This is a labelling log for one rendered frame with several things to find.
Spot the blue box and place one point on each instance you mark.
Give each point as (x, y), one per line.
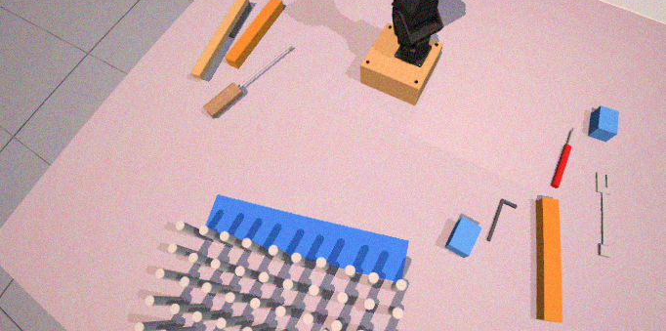
(603, 123)
(463, 238)

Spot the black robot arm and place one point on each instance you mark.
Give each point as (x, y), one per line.
(414, 22)

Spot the blue flat strip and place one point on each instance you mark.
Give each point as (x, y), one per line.
(339, 245)

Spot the red-handled screwdriver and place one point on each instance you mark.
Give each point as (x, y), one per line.
(563, 161)

